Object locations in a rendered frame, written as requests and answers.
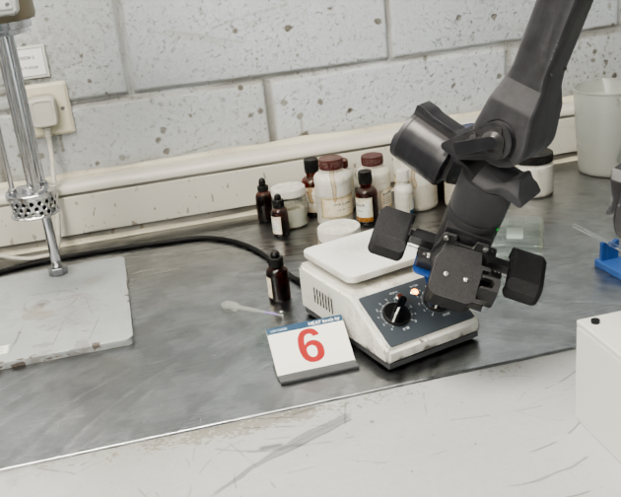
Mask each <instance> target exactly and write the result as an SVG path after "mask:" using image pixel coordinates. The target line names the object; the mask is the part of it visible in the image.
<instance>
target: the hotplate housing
mask: <svg viewBox="0 0 621 497"><path fill-rule="evenodd" d="M299 270H300V279H301V288H302V297H303V305H304V306H306V312H308V313H309V314H311V315H312V316H314V317H315V318H316V319H322V318H327V317H332V316H337V315H341V316H342V318H343V321H344V325H345V328H346V331H347V334H348V338H349V341H350V342H351V343H352V344H354V345H355V346H357V347H358V348H359V349H361V350H362V351H364V352H365V353H367V354H368V355H369V356H371V357H372V358H374V359H375V360H377V361H378V362H379V363H381V364H382V365H384V366H385V367H386V368H388V369H389V370H390V369H393V368H396V367H398V366H401V365H404V364H406V363H409V362H412V361H414V360H417V359H420V358H422V357H425V356H428V355H430V354H433V353H436V352H438V351H441V350H443V349H446V348H449V347H451V346H454V345H456V344H458V343H461V342H464V341H466V340H469V339H472V338H474V337H477V336H478V331H477V330H479V317H478V316H477V315H476V314H475V313H474V311H473V310H471V309H469V310H470V311H471V312H472V313H473V314H474V318H473V319H469V320H466V321H463V322H460V323H458V324H455V325H452V326H449V327H447V328H444V329H441V330H438V331H436V332H433V333H430V334H427V335H425V336H422V337H419V338H416V339H414V340H411V341H408V342H406V343H403V344H400V345H397V346H395V347H390V346H389V345H388V344H387V342H386V341H385V339H384V338H383V336H382V335H381V333H380V331H379V330H378V328H377V327H376V325H375V324H374V322H373V321H372V319H371V318H370V316H369V315H368V313H367V312H366V310H365V309H364V308H363V306H362V305H361V303H360V302H359V299H360V298H362V297H365V296H368V295H372V294H374V293H377V292H380V291H383V290H386V289H389V288H392V287H395V286H398V285H401V284H404V283H407V282H410V281H413V280H416V279H419V278H422V277H424V276H422V275H419V274H416V273H415V272H414V271H413V265H410V266H407V267H404V268H401V269H398V270H395V271H392V272H388V273H386V274H383V275H380V276H377V277H374V278H371V279H368V280H364V281H361V282H358V283H347V282H345V281H343V280H342V279H340V278H338V277H337V276H335V275H333V274H331V273H330V272H328V271H326V270H325V269H323V268H321V267H320V266H318V265H316V264H315V263H313V262H311V261H310V260H309V261H306V262H303V263H302V265H301V267H299Z"/></svg>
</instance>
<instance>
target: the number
mask: <svg viewBox="0 0 621 497"><path fill-rule="evenodd" d="M270 338H271V342H272V346H273V350H274V354H275V357H276V361H277V365H278V369H279V371H281V370H286V369H290V368H295V367H300V366H304V365H308V364H313V363H318V362H322V361H327V360H332V359H337V358H341V357H346V356H351V352H350V349H349V346H348V342H347V339H346V336H345V332H344V329H343V326H342V322H341V320H340V321H335V322H330V323H325V324H320V325H315V326H310V327H305V328H300V329H295V330H290V331H286V332H281V333H276V334H271V335H270Z"/></svg>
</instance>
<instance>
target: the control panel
mask: <svg viewBox="0 0 621 497"><path fill-rule="evenodd" d="M426 286H427V283H426V280H425V277H422V278H419V279H416V280H413V281H410V282H407V283H404V284H401V285H398V286H395V287H392V288H389V289H386V290H383V291H380V292H377V293H374V294H372V295H368V296H365V297H362V298H360V299H359V302H360V303H361V305H362V306H363V308H364V309H365V310H366V312H367V313H368V315H369V316H370V318H371V319H372V321H373V322H374V324H375V325H376V327H377V328H378V330H379V332H380V333H381V335H382V336H383V338H384V339H385V341H386V342H387V344H388V345H389V346H390V347H395V346H397V345H400V344H403V343H406V342H408V341H411V340H414V339H416V338H419V337H422V336H425V335H427V334H430V333H433V332H436V331H438V330H441V329H444V328H447V327H449V326H452V325H455V324H458V323H460V322H463V321H466V320H470V319H473V318H474V314H473V313H472V312H471V311H470V310H469V309H468V311H467V312H465V313H461V314H460V313H457V312H454V311H452V310H449V309H447V310H446V311H443V312H435V311H433V310H431V309H429V308H428V307H427V306H426V305H425V303H424V301H423V297H424V292H425V289H426ZM413 289H417V290H418V294H417V295H415V294H413V293H412V292H411V291H412V290H413ZM398 294H402V295H403V296H405V297H406V298H407V301H406V304H405V307H407V308H408V310H409V311H410V314H411V318H410V321H409V323H407V324H406V325H402V326H396V325H392V324H390V323H389V322H387V321H386V320H385V319H384V317H383V315H382V310H383V308H384V306H385V305H387V304H388V303H393V302H395V303H397V301H398V298H397V295H398Z"/></svg>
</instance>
